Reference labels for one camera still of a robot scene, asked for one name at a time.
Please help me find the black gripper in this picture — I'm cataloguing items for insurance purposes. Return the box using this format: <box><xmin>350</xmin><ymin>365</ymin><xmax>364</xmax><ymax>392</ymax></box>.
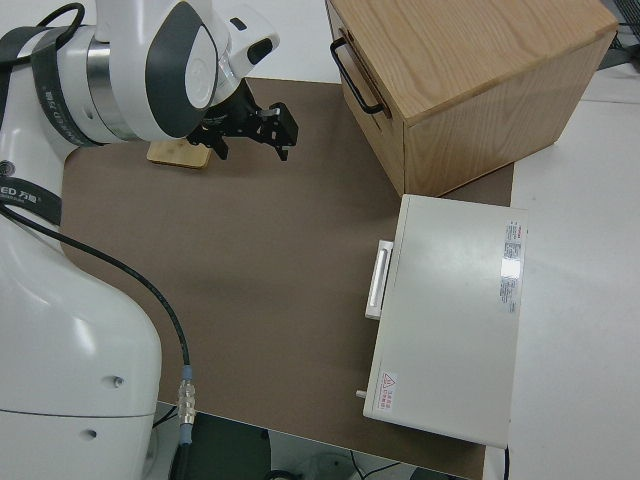
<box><xmin>188</xmin><ymin>81</ymin><xmax>302</xmax><ymax>163</ymax></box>

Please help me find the wooden mug tree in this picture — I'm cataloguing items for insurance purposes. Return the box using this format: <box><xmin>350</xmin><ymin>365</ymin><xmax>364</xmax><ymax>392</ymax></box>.
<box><xmin>145</xmin><ymin>139</ymin><xmax>212</xmax><ymax>171</ymax></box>

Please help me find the brown table mat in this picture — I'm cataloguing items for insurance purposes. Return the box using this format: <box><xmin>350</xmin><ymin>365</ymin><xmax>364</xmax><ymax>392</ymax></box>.
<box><xmin>58</xmin><ymin>76</ymin><xmax>517</xmax><ymax>474</ymax></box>

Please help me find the wooden drawer box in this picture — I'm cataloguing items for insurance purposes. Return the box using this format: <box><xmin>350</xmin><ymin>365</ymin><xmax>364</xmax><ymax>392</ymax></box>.
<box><xmin>323</xmin><ymin>0</ymin><xmax>619</xmax><ymax>199</ymax></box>

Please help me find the white toaster oven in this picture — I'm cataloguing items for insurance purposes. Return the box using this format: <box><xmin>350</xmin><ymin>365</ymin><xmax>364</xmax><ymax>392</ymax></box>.
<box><xmin>354</xmin><ymin>193</ymin><xmax>531</xmax><ymax>449</ymax></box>

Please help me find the black drawer handle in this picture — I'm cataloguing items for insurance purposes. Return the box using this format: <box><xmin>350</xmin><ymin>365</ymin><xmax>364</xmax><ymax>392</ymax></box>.
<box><xmin>329</xmin><ymin>38</ymin><xmax>386</xmax><ymax>116</ymax></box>

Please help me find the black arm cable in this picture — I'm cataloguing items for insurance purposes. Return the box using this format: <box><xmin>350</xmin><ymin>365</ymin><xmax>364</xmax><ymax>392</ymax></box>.
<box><xmin>0</xmin><ymin>2</ymin><xmax>199</xmax><ymax>480</ymax></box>

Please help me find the black velcro strap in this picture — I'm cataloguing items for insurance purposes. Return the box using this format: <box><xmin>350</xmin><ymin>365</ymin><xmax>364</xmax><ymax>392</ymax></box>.
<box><xmin>0</xmin><ymin>24</ymin><xmax>69</xmax><ymax>66</ymax></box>

